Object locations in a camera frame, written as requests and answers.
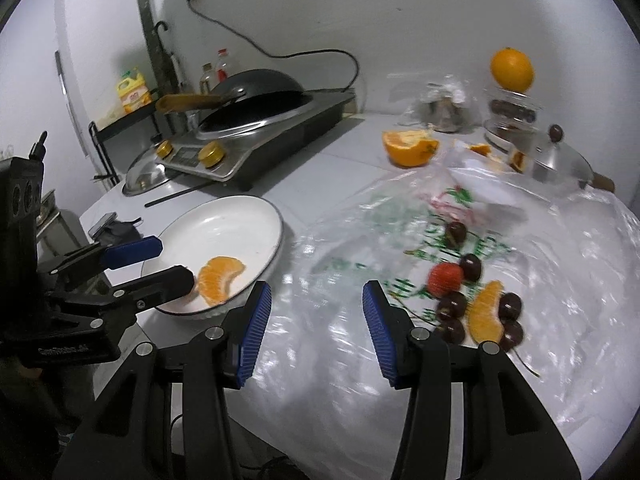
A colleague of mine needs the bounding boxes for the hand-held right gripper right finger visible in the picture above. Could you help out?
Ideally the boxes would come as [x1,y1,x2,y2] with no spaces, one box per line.
[362,280,583,480]

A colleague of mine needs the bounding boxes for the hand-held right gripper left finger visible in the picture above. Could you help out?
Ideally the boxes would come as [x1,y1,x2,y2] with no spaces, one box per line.
[52,280,273,480]

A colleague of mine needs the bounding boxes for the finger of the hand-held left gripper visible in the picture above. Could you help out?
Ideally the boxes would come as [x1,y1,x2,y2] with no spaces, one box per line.
[47,265,196,331]
[39,236,164,291]

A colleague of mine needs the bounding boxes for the orange segment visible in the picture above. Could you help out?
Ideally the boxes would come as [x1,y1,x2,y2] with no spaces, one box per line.
[466,280,506,346]
[196,256,247,307]

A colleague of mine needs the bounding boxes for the white plate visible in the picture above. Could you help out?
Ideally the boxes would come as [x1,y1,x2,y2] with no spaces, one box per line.
[141,195,285,317]

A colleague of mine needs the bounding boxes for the red strawberry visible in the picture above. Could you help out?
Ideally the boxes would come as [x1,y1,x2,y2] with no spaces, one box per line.
[427,262,465,295]

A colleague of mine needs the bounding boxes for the person's left forearm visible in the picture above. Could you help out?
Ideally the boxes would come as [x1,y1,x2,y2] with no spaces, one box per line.
[0,355,96,480]

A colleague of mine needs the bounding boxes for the black smartphone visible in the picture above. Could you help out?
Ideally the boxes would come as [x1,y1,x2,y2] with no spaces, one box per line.
[87,212,117,237]

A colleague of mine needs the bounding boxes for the printed clear plastic bag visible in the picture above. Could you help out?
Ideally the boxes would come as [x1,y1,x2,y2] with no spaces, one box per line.
[295,160,640,426]

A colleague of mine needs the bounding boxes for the black chopstick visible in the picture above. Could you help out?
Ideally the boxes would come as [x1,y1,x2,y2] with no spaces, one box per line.
[144,181,217,209]

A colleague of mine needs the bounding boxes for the glass pot lid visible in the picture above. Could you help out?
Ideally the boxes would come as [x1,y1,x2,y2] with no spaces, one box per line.
[122,144,173,197]

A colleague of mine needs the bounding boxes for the black metal rack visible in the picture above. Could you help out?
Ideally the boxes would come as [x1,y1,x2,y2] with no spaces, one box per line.
[89,102,166,186]

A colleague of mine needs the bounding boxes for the yellow detergent bottle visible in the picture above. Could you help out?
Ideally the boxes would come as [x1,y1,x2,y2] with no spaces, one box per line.
[116,67,152,114]

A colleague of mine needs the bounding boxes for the half peeled orange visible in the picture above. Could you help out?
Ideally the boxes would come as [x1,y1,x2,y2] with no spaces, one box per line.
[382,130,441,168]

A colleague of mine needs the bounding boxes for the black induction cooker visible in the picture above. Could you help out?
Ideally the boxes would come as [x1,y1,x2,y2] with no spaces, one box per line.
[157,87,357,183]

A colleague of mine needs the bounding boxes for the black umbrella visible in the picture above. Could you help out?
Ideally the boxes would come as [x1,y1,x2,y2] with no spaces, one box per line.
[152,20,176,101]

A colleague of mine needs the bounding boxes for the small steel cup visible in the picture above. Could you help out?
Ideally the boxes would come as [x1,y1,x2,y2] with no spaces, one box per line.
[422,97,466,131]

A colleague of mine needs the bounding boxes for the grey vertical pipe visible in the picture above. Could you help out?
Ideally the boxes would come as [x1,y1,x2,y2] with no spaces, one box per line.
[132,0,168,96]

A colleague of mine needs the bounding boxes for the steel saucepan lid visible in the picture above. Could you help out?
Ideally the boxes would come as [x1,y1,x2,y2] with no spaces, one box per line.
[511,125,596,183]

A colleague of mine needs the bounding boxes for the steel cup in bag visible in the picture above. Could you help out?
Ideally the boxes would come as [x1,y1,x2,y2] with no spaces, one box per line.
[395,74,483,135]

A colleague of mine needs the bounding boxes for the whole orange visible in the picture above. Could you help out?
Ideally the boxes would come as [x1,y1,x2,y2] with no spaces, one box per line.
[490,46,535,93]

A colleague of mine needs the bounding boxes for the black wok with wooden handle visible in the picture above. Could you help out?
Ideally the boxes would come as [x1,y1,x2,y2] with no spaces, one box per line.
[155,68,306,113]

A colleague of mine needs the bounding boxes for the black cooker power cable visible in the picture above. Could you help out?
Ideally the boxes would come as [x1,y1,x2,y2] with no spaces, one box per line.
[186,0,362,95]

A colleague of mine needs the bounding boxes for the steel saucepan with wooden handle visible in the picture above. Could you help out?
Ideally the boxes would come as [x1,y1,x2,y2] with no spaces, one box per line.
[510,147,617,193]

